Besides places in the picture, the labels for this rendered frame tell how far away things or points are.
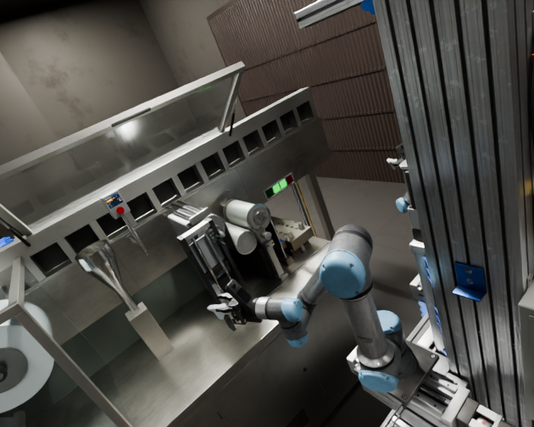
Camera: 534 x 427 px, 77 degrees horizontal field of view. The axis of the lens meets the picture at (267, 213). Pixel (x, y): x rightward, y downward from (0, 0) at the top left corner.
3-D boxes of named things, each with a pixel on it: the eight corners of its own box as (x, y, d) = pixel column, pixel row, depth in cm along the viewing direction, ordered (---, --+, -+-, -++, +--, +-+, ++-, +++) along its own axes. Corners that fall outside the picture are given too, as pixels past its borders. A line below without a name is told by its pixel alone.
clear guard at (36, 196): (-25, 186, 104) (-26, 185, 104) (31, 231, 149) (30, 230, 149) (238, 69, 149) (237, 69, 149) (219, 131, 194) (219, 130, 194)
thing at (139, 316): (156, 368, 158) (85, 275, 135) (147, 353, 170) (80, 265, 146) (180, 346, 164) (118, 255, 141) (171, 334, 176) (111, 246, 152)
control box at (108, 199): (116, 220, 134) (102, 199, 130) (113, 218, 140) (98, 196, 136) (131, 211, 137) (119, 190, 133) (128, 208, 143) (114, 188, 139)
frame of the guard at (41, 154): (-35, 205, 99) (-48, 185, 100) (30, 248, 149) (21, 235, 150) (254, 71, 148) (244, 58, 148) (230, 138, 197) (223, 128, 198)
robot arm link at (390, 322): (408, 332, 123) (401, 305, 117) (405, 364, 113) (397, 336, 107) (375, 329, 129) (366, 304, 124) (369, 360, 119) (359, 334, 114)
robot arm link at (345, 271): (405, 360, 114) (367, 228, 91) (401, 402, 103) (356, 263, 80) (369, 356, 120) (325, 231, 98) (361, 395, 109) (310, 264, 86)
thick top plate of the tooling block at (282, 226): (294, 251, 187) (291, 242, 185) (255, 235, 219) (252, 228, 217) (314, 235, 194) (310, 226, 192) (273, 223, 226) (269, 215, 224)
